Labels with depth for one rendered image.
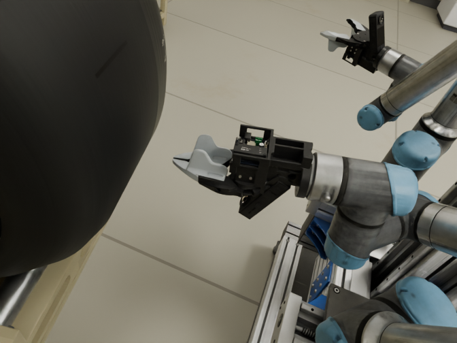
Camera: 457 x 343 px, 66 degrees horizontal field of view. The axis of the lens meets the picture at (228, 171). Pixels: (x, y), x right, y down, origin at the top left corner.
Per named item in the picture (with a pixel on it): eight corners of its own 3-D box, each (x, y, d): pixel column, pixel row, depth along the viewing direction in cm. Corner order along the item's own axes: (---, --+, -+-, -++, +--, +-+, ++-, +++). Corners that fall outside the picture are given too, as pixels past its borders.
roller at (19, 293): (-29, 332, 52) (2, 343, 53) (-30, 324, 48) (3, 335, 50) (81, 169, 76) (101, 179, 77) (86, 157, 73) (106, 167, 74)
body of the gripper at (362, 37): (339, 58, 115) (370, 76, 110) (349, 33, 108) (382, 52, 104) (352, 50, 119) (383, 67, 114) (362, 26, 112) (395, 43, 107)
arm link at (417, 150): (370, 170, 105) (394, 137, 96) (390, 154, 113) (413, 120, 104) (405, 196, 101) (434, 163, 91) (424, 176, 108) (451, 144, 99)
